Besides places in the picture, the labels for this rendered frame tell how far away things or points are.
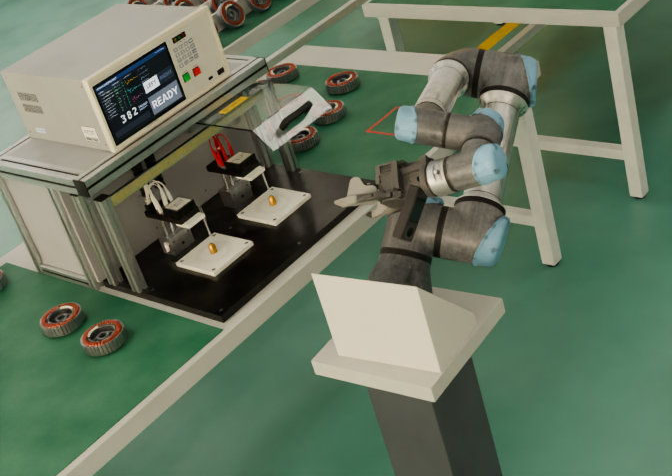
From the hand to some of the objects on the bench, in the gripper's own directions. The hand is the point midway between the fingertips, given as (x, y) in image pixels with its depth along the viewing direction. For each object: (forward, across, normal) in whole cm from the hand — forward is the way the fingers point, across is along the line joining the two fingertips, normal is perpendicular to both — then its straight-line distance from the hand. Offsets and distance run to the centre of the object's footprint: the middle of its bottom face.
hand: (352, 211), depth 243 cm
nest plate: (+63, -29, -10) cm, 70 cm away
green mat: (+101, +4, +16) cm, 103 cm away
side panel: (+107, -19, -11) cm, 109 cm away
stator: (+78, -4, +14) cm, 80 cm away
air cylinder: (+68, -48, -31) cm, 89 cm away
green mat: (+60, -86, -66) cm, 124 cm away
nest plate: (+55, -46, -25) cm, 76 cm away
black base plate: (+61, -40, -16) cm, 74 cm away
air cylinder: (+76, -30, -15) cm, 83 cm away
